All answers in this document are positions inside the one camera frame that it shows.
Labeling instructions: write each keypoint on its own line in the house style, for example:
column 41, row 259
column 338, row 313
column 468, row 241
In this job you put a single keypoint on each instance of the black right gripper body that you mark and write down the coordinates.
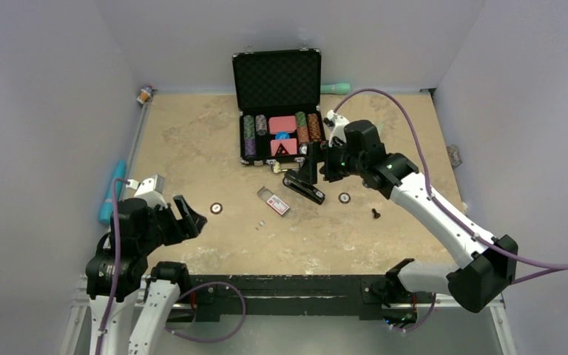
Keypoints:
column 336, row 163

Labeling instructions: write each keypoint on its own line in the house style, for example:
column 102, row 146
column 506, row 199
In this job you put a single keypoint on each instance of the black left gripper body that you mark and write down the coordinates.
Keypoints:
column 163, row 227

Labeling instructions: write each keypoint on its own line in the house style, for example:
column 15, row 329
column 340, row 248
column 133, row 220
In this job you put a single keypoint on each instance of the black stapler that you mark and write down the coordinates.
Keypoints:
column 299, row 184

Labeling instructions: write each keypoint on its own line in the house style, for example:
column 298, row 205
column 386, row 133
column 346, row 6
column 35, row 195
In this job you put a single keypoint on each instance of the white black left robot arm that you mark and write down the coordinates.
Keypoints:
column 138, row 225

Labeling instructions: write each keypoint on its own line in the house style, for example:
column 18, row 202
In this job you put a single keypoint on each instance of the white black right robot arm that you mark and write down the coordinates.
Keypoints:
column 483, row 264

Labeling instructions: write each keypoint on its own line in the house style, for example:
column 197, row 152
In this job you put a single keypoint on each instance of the left poker chip on table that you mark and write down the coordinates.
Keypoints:
column 216, row 208

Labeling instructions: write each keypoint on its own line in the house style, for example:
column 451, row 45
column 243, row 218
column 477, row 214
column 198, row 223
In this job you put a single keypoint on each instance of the poker chip on table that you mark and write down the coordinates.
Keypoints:
column 344, row 198
column 216, row 208

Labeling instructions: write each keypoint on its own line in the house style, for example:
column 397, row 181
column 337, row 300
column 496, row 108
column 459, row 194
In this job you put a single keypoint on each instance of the right poker chip on table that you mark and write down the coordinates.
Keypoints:
column 344, row 198

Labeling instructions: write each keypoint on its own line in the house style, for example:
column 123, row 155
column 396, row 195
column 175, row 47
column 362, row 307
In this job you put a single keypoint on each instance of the pink card deck lower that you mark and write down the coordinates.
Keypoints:
column 284, row 147

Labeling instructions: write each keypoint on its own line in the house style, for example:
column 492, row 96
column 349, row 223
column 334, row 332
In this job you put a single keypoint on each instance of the pink card deck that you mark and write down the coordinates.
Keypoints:
column 278, row 124
column 284, row 147

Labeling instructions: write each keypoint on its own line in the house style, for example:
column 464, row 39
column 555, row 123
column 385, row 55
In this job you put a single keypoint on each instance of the orange chip stack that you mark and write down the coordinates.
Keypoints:
column 303, row 138

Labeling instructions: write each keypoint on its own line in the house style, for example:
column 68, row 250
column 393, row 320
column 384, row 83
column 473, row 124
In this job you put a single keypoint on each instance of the brown chip stack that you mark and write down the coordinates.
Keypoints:
column 314, row 127

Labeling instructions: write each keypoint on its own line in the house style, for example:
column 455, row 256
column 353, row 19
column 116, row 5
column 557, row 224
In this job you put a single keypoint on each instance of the blue dealer button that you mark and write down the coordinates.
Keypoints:
column 282, row 136

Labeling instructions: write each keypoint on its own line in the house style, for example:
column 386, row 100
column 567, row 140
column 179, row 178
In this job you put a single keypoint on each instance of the pink card deck upper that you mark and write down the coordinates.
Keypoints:
column 278, row 124

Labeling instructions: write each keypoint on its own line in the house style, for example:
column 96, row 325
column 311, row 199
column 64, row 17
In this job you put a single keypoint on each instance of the green chip stack right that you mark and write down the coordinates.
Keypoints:
column 301, row 120

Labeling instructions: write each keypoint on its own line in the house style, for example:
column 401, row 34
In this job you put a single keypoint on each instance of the green chip stack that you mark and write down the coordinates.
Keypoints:
column 301, row 120
column 248, row 127

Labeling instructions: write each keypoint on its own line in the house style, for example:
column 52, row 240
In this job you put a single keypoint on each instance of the small black screw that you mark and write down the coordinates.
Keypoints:
column 375, row 213

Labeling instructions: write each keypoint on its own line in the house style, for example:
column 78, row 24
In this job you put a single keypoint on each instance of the purple chip stack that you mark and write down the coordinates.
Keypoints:
column 250, row 150

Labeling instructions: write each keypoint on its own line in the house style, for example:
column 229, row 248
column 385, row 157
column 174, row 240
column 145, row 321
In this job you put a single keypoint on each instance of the grey chip stack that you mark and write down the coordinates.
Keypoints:
column 261, row 125

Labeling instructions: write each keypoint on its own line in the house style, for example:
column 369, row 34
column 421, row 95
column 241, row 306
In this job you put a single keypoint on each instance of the mint green flashlight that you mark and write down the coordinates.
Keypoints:
column 335, row 89

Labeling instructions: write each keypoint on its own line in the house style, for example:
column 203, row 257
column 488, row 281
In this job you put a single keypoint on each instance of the green chip stack left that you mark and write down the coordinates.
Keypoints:
column 248, row 127

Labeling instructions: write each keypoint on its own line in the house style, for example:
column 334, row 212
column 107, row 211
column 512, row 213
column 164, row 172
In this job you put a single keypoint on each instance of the black poker chip case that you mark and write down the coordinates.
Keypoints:
column 275, row 83

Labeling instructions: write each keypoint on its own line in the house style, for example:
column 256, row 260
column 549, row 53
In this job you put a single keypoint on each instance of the small orange bottle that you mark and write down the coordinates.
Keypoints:
column 145, row 94

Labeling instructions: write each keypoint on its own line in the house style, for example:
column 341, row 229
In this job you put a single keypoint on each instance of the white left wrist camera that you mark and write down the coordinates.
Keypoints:
column 151, row 186

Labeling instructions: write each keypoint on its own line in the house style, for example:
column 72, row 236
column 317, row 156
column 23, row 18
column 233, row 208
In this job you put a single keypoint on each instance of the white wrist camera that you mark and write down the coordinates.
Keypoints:
column 336, row 124
column 151, row 186

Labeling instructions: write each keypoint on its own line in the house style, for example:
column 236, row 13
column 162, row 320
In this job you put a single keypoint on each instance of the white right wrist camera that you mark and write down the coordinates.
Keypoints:
column 336, row 124

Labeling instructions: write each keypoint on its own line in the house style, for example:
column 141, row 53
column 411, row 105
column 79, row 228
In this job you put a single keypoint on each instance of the teal blue handle tool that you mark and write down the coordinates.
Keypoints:
column 105, row 210

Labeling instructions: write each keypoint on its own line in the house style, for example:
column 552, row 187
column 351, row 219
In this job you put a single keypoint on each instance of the grey object at right wall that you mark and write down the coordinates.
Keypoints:
column 453, row 153

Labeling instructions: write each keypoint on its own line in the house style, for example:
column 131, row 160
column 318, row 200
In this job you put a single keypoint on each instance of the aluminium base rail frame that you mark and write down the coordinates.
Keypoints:
column 367, row 297

